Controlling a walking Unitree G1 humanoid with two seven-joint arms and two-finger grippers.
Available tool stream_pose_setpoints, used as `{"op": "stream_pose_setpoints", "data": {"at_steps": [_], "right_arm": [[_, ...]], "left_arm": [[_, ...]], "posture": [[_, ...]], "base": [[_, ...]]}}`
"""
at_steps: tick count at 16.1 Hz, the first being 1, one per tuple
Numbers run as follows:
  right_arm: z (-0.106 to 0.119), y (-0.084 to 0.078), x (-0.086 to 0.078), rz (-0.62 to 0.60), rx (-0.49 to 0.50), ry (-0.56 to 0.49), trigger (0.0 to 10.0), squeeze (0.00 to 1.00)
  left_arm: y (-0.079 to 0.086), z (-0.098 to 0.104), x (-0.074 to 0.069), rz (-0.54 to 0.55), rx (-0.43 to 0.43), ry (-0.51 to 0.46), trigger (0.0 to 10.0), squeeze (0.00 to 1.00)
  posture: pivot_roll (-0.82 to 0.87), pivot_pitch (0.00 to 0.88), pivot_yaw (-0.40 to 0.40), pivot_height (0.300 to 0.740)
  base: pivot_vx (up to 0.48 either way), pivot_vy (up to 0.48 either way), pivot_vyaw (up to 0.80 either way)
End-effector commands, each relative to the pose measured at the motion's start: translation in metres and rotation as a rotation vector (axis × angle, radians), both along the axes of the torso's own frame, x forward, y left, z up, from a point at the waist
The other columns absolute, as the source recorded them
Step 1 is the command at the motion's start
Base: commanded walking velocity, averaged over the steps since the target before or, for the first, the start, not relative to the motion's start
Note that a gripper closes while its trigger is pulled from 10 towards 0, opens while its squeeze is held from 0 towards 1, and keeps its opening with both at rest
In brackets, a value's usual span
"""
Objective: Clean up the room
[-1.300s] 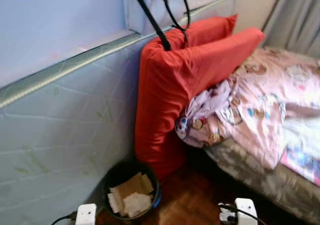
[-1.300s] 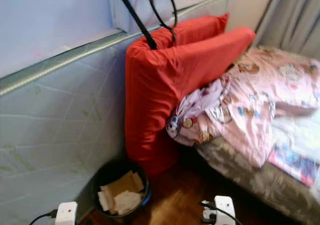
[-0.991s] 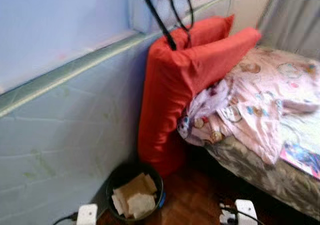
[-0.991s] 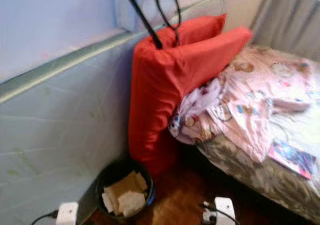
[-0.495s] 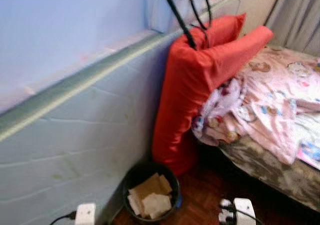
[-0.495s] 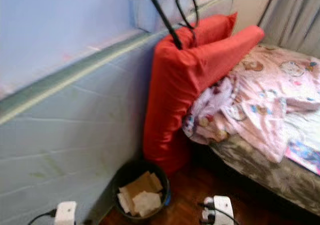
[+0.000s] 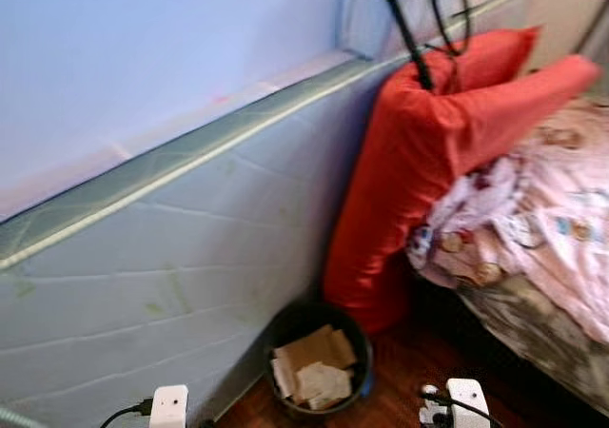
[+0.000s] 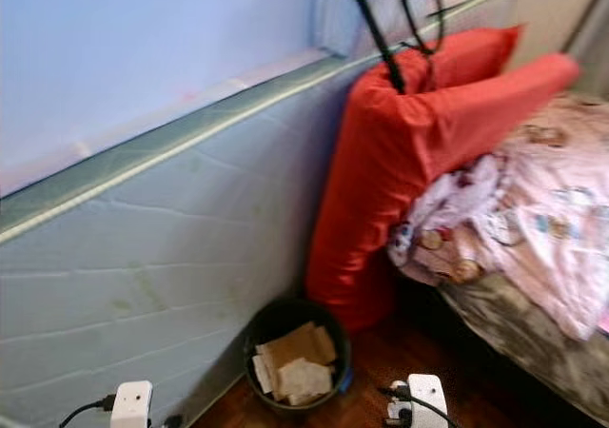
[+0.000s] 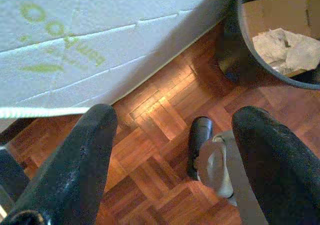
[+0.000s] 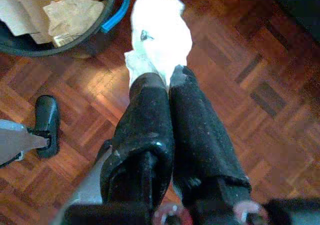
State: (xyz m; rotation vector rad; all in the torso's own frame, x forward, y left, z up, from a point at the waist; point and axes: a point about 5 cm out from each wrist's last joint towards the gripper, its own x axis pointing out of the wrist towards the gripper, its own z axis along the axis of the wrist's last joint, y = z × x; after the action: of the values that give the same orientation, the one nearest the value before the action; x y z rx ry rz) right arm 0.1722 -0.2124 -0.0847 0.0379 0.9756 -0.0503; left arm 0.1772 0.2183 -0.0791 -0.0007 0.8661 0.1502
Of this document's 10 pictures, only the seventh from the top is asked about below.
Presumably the pink cartoon print blanket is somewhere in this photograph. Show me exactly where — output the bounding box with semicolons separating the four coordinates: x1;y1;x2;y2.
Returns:
406;95;609;344

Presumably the beige floral bed sheet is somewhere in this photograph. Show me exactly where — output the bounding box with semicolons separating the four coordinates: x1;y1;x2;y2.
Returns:
414;266;609;416

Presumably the small red pillow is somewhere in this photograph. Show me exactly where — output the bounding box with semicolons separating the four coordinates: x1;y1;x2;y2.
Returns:
419;26;541;94

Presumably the large red pillow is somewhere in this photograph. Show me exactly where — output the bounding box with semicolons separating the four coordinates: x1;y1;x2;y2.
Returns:
322;54;601;335

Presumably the black round waste bin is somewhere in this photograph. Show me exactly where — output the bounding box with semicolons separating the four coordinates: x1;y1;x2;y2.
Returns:
264;299;375;420

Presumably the brown cardboard piece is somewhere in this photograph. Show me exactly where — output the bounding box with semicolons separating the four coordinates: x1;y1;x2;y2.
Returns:
273;324;359;374

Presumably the crumpled white paper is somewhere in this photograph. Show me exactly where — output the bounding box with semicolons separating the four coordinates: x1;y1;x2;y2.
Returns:
291;360;354;411

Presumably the pale quilted mattress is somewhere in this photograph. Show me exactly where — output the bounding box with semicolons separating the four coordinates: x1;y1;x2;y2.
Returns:
0;0;532;428

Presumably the thin black cord loop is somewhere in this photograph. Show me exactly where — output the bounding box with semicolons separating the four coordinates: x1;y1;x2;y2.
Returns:
410;0;475;60

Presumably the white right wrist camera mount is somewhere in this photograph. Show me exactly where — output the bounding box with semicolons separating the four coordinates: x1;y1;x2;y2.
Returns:
446;378;493;428

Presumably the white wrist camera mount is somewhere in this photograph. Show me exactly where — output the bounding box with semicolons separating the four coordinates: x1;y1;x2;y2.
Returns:
446;378;493;428
148;384;190;428

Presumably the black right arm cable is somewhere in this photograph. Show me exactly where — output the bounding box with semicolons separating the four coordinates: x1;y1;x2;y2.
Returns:
422;388;498;428

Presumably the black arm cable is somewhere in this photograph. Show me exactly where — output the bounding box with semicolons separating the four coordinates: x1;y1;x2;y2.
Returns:
422;388;498;428
99;399;154;428

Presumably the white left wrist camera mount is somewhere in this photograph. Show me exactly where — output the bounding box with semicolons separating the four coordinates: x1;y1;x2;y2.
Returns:
148;384;190;428

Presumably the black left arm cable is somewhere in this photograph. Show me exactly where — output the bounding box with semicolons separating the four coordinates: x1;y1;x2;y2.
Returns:
99;399;154;428

